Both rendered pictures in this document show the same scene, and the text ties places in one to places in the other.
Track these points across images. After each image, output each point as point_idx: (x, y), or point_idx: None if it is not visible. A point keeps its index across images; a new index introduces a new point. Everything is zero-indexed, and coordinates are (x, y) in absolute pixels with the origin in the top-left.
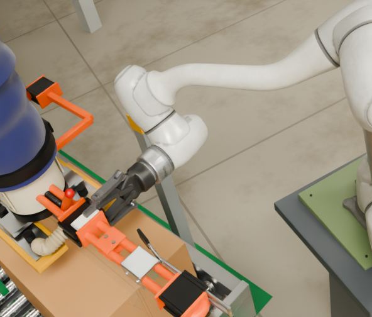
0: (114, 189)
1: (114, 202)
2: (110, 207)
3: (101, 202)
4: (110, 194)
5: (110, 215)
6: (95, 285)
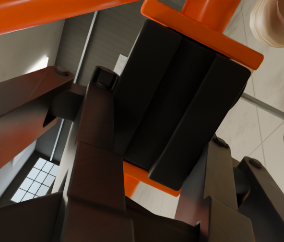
0: (65, 166)
1: (200, 188)
2: (198, 176)
3: (70, 128)
4: (63, 159)
5: (184, 186)
6: None
